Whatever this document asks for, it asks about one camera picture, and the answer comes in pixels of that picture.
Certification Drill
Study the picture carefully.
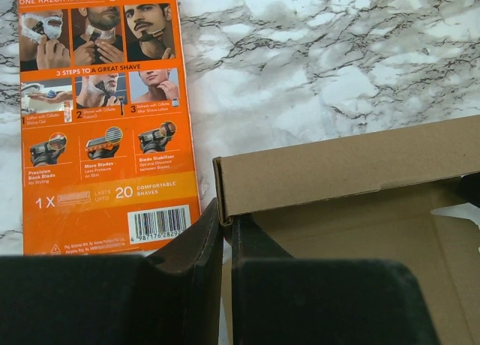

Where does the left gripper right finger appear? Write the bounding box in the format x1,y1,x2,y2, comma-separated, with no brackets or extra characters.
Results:
232,215,439,344

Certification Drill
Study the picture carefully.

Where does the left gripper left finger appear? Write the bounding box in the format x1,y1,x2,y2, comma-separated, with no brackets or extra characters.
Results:
1,201,223,344

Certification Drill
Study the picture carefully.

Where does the orange product box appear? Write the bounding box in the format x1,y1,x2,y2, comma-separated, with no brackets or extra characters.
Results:
18,0,200,255

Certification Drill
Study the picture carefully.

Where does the brown cardboard box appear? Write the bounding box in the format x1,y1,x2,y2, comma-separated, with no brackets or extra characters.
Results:
213,115,479,344

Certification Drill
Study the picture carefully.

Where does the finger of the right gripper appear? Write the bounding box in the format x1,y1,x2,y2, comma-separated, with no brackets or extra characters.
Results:
460,174,479,225

